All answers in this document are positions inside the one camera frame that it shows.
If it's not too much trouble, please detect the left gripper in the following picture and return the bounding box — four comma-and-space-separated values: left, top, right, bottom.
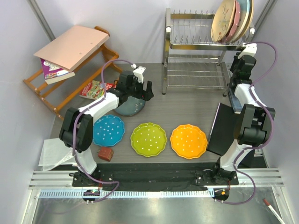
127, 77, 153, 102

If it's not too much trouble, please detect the green dotted plate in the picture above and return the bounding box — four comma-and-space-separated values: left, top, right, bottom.
130, 122, 167, 157

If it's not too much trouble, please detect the metal dish rack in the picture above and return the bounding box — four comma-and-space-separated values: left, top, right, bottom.
162, 8, 255, 94

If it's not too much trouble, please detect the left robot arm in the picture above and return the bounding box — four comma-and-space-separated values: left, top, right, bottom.
59, 66, 154, 186

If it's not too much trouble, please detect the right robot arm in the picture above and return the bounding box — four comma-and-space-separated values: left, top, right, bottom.
208, 55, 276, 185

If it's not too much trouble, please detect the wooden rack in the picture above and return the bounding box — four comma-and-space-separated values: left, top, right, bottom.
23, 26, 119, 119

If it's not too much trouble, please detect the dark blue-grey plate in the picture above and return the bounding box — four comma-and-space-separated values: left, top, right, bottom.
114, 96, 145, 116

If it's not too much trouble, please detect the red comic book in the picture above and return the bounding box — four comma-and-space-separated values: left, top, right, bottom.
79, 80, 116, 100

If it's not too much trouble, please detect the blue dotted plate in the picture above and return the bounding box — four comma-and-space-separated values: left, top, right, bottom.
93, 114, 125, 147

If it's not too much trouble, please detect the orange dotted plate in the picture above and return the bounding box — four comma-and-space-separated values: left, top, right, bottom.
170, 124, 208, 160

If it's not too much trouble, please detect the brown square block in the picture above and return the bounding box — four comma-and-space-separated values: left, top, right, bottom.
98, 147, 114, 161

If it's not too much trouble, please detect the black box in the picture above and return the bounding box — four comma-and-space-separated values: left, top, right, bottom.
207, 103, 240, 156

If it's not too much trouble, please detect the pink folder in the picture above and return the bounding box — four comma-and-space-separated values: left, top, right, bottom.
34, 25, 109, 71

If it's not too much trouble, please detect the dark blue paperback book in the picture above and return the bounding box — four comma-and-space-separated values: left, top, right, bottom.
228, 89, 242, 114

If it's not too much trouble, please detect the purple white book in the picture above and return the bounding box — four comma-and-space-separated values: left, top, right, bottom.
40, 58, 75, 84

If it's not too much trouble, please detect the white cloth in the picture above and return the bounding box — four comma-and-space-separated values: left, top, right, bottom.
38, 138, 77, 171

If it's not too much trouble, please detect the cream floral plate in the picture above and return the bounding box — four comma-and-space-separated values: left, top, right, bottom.
211, 0, 235, 42

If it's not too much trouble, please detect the pink dotted plate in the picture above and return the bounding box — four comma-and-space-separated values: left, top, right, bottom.
221, 0, 241, 43

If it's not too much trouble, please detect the cream blue rimmed plate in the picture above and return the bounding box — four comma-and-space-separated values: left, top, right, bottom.
230, 0, 254, 43

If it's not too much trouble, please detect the red white marker pen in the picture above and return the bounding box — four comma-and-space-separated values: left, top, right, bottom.
263, 198, 285, 224

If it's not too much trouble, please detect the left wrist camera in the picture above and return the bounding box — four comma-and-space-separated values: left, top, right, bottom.
131, 64, 146, 84

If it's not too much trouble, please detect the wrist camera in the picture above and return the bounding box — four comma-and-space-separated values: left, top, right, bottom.
131, 64, 146, 84
237, 42, 257, 59

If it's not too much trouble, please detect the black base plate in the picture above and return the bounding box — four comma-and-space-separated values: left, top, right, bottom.
69, 162, 239, 192

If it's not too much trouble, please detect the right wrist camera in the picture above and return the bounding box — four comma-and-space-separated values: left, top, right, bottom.
237, 42, 257, 59

